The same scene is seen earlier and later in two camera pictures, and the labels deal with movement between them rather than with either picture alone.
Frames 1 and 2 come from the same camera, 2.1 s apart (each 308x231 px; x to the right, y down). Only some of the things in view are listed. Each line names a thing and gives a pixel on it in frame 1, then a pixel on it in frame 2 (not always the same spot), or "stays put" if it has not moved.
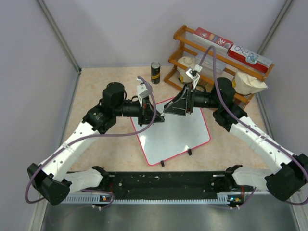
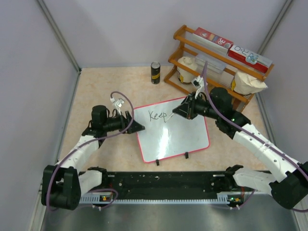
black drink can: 155,72 stays put
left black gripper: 147,112 → 125,122
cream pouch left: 188,62 stays put
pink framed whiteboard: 163,140 stays put
